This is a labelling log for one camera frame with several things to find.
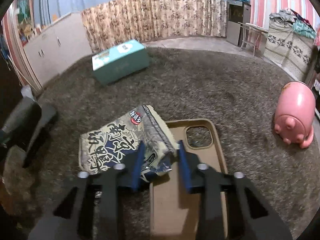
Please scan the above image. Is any tan phone case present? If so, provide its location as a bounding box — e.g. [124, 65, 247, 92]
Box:
[150, 118, 228, 239]

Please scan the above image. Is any brown shaggy carpet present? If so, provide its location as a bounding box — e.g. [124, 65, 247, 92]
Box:
[0, 47, 320, 240]

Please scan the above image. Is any teal cardboard box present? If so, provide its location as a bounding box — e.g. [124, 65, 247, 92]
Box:
[92, 40, 150, 85]

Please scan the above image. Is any white cabinet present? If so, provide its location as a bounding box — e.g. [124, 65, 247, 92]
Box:
[24, 12, 92, 87]

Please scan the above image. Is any pink pig mug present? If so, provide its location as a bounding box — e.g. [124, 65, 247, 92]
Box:
[274, 81, 316, 148]

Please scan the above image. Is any blue floral curtain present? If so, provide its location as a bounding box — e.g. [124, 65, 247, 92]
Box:
[33, 0, 229, 52]

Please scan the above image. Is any small metal side table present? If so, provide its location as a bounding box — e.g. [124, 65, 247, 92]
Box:
[239, 22, 268, 56]

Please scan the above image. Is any patterned covered storage box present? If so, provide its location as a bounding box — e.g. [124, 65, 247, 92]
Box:
[264, 21, 314, 81]

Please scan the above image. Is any water dispenser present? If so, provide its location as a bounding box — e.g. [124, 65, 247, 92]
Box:
[226, 0, 251, 47]

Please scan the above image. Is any pile of folded clothes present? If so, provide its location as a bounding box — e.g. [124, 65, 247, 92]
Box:
[269, 8, 317, 40]

